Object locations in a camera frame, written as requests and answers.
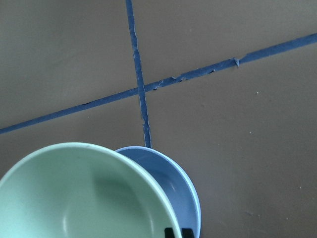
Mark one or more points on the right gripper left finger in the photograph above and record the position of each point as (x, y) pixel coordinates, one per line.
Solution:
(169, 233)

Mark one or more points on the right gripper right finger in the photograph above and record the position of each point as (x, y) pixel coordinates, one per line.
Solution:
(187, 233)

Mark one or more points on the blue bowl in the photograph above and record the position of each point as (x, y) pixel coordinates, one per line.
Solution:
(174, 181)

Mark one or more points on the green bowl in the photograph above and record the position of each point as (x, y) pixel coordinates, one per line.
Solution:
(80, 190)

